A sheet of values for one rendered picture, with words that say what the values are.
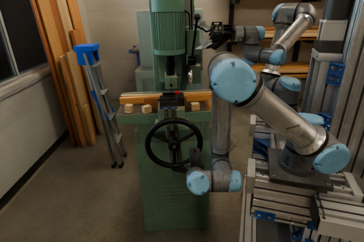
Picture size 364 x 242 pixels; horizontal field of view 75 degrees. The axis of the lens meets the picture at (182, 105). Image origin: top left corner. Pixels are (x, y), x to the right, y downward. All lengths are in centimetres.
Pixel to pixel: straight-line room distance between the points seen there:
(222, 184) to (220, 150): 14
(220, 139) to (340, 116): 53
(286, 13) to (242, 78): 93
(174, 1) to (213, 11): 241
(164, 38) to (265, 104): 72
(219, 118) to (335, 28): 60
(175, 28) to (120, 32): 256
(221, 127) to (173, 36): 60
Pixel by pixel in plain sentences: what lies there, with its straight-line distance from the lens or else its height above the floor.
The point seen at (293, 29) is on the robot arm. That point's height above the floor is 132.
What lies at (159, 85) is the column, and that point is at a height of 95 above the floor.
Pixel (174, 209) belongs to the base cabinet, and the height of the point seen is 19.
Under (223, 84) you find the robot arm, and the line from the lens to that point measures 65.
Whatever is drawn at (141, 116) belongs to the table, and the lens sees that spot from 132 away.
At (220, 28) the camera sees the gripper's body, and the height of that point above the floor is 133.
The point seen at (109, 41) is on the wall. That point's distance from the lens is 386.
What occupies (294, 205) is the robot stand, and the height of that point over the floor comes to 66.
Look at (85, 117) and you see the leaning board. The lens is 279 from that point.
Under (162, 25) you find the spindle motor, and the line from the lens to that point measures 128.
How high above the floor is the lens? 145
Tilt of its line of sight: 23 degrees down
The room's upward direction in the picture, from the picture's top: 1 degrees counter-clockwise
